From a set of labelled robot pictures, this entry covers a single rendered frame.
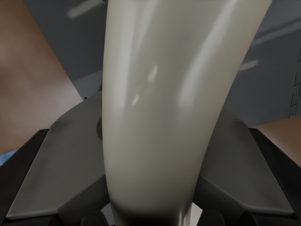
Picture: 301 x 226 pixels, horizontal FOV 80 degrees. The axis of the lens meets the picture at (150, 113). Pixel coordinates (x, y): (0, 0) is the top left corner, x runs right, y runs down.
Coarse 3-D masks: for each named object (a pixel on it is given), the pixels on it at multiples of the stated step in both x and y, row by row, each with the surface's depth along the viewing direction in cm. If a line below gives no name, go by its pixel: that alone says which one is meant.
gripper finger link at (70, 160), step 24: (96, 96) 10; (72, 120) 8; (96, 120) 8; (48, 144) 7; (72, 144) 7; (96, 144) 7; (48, 168) 6; (72, 168) 6; (96, 168) 6; (24, 192) 5; (48, 192) 5; (72, 192) 5; (96, 192) 6; (24, 216) 5; (72, 216) 5
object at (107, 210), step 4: (108, 204) 48; (104, 208) 48; (108, 208) 47; (104, 212) 47; (108, 212) 46; (108, 216) 45; (112, 216) 45; (108, 220) 45; (112, 220) 44; (112, 224) 43
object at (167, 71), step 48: (144, 0) 3; (192, 0) 2; (240, 0) 2; (144, 48) 3; (192, 48) 3; (240, 48) 3; (144, 96) 3; (192, 96) 3; (144, 144) 4; (192, 144) 4; (144, 192) 4; (192, 192) 5
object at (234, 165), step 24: (240, 120) 9; (216, 144) 7; (240, 144) 7; (216, 168) 6; (240, 168) 6; (264, 168) 6; (216, 192) 6; (240, 192) 5; (264, 192) 5; (240, 216) 5; (288, 216) 5
